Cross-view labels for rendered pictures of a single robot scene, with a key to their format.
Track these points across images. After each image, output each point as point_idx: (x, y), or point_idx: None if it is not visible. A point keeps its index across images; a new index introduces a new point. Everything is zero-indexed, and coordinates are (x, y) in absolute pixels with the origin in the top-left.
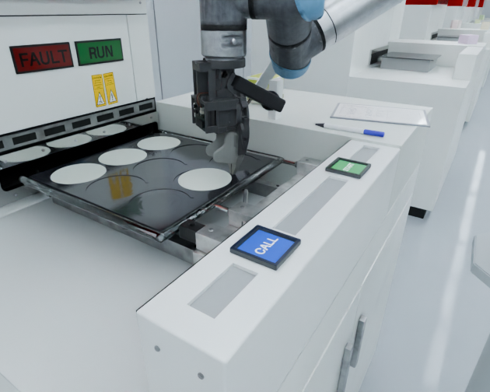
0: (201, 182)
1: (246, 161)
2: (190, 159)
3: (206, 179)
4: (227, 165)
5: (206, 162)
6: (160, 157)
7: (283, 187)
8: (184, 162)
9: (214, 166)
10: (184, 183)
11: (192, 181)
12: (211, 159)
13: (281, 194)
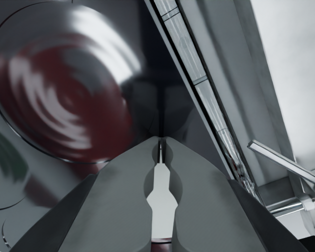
0: (171, 211)
1: (80, 52)
2: (18, 186)
3: (162, 199)
4: (93, 125)
5: (60, 166)
6: None
7: (267, 9)
8: (40, 203)
9: (92, 158)
10: (157, 231)
11: (158, 221)
12: (29, 142)
13: (295, 46)
